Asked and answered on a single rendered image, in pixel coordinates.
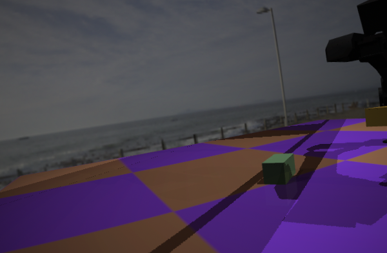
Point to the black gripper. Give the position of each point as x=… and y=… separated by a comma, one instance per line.
x=355, y=46

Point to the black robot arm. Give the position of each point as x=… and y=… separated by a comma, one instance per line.
x=373, y=16

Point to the yellow bar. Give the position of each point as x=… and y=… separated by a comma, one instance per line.
x=376, y=116

